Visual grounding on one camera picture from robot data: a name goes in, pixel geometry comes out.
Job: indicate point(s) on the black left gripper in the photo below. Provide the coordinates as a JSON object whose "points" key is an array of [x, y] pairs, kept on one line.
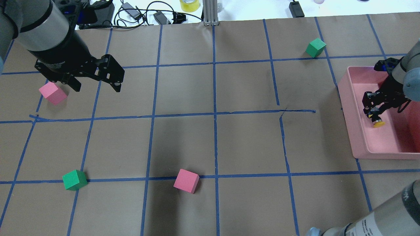
{"points": [[62, 54]]}

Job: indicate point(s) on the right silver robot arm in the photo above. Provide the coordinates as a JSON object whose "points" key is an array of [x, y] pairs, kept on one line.
{"points": [[405, 71]]}

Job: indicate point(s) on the aluminium frame post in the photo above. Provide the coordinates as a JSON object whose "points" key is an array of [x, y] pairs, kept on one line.
{"points": [[210, 13]]}

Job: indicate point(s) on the pink plastic bin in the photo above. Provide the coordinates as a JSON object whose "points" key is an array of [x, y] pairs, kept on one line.
{"points": [[398, 138]]}

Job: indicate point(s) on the yellow tape roll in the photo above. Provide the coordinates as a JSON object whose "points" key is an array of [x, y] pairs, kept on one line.
{"points": [[189, 5]]}

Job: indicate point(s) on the pink cube centre front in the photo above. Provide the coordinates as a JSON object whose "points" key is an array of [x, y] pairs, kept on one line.
{"points": [[186, 181]]}

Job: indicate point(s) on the pink cube far left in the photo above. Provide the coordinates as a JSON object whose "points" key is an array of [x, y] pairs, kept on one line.
{"points": [[53, 93]]}

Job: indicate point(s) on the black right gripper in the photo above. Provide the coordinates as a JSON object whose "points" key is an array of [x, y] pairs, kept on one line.
{"points": [[389, 90]]}

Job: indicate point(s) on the pink cube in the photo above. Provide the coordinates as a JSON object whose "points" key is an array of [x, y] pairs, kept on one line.
{"points": [[186, 181], [53, 93]]}

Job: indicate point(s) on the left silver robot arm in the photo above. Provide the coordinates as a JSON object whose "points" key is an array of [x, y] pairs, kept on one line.
{"points": [[46, 28]]}

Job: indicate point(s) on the black power adapter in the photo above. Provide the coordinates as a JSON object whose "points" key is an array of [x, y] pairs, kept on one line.
{"points": [[296, 9]]}

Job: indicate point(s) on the green cube near bin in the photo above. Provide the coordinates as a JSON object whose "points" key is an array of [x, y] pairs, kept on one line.
{"points": [[315, 47]]}

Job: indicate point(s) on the green cube near left arm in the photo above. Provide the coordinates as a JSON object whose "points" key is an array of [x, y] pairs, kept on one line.
{"points": [[74, 180]]}

